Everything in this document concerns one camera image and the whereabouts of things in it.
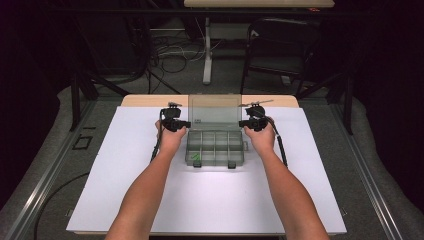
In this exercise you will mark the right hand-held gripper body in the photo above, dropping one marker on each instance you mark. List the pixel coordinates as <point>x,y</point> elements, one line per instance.
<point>256,118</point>

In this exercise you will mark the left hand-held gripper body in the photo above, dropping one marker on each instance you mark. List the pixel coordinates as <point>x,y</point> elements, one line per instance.
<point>171,116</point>

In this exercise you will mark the grey transparent organizer box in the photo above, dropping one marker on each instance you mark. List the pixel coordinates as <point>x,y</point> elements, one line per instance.
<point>215,146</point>

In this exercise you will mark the person's left hand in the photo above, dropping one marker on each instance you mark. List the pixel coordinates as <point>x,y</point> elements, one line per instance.
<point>170,140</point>

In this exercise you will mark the person's right hand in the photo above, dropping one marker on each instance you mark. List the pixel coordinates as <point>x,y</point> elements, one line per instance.
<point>263,140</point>

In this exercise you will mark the light wooden table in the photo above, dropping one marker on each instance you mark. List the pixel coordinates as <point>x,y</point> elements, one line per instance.
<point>146,100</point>

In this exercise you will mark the white board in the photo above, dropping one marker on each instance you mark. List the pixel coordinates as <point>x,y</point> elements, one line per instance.
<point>133,150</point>

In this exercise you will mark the white-legged desk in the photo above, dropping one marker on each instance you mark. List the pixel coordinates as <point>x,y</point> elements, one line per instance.
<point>207,50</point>

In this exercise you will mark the black folding chair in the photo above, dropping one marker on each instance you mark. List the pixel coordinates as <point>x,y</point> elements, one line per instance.
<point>283,43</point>

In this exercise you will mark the black metal frame stand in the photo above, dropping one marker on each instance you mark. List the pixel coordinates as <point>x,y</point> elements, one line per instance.
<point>348,100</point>
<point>76,100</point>

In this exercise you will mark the aluminium floor rail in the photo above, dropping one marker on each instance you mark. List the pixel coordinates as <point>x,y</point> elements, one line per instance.
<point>50,173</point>
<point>366,173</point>

